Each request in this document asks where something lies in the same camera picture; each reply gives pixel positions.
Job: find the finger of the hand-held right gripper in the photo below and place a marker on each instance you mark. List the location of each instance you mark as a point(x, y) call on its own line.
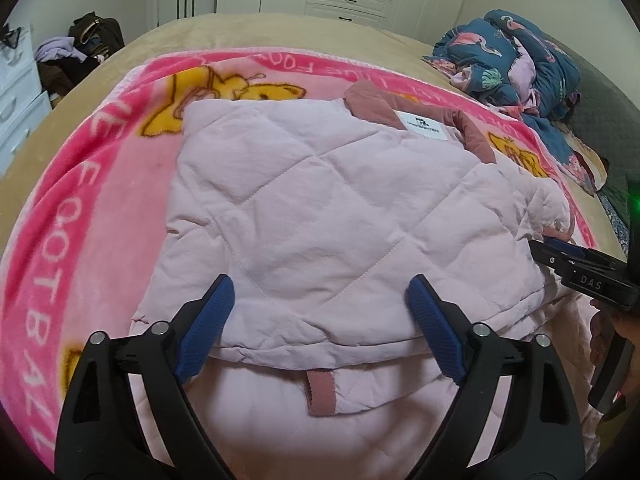
point(582, 254)
point(549, 259)

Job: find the blue patterned sheet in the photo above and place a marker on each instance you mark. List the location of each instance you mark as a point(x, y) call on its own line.
point(615, 220)

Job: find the pink fleece cloth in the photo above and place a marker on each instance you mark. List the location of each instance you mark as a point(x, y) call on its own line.
point(380, 410)

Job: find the pink printed blanket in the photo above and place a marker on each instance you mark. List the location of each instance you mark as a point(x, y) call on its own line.
point(100, 210)

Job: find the blue floral quilt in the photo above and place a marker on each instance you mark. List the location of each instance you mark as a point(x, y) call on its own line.
point(480, 45)

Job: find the pile of purple clothes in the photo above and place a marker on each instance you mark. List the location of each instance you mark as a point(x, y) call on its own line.
point(62, 52)

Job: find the person's right hand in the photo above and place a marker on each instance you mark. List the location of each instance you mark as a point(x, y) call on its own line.
point(627, 325)

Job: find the pink quilted jacket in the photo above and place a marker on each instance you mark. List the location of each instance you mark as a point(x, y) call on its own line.
point(325, 210)

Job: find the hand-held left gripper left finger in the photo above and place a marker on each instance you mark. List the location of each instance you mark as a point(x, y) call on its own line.
point(205, 332)

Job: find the grey padded headboard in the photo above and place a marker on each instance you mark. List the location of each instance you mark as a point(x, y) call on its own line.
point(610, 125)

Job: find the dark brown bag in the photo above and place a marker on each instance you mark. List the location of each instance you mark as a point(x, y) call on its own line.
point(97, 32)

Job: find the bed with tan cover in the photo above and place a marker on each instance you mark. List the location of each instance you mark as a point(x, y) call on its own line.
point(300, 30)

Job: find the white drawer cabinet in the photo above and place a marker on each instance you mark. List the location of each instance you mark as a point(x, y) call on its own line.
point(20, 95)

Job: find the cream maroon cloth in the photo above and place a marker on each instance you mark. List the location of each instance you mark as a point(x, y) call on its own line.
point(592, 165)

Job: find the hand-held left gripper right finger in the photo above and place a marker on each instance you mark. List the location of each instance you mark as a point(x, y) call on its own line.
point(437, 332)

